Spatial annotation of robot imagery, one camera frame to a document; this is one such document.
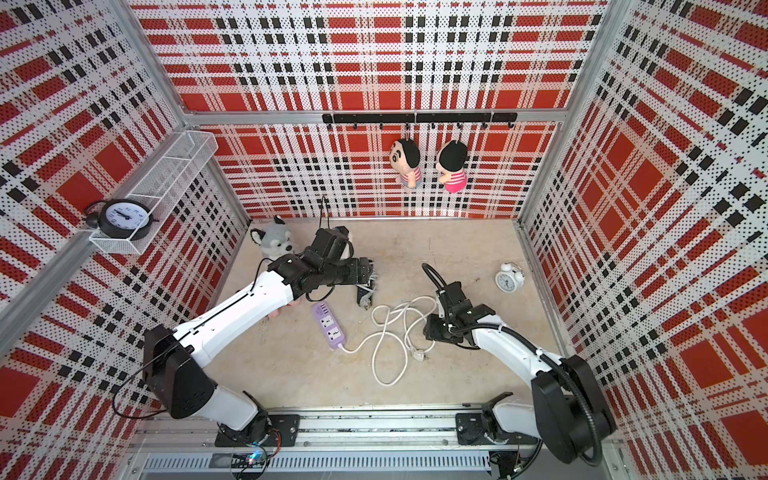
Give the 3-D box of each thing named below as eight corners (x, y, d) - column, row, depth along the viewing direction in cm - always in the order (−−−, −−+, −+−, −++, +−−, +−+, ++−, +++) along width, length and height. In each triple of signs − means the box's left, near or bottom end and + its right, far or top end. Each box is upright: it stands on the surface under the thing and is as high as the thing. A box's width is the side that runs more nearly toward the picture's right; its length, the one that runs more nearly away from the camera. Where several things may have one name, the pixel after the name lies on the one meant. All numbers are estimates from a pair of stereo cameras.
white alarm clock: (497, 296, 100) (504, 282, 93) (493, 277, 105) (499, 262, 98) (518, 296, 100) (526, 282, 93) (512, 277, 105) (520, 262, 98)
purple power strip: (332, 353, 88) (330, 350, 86) (311, 310, 97) (309, 305, 95) (348, 344, 90) (346, 340, 87) (326, 302, 99) (324, 298, 97)
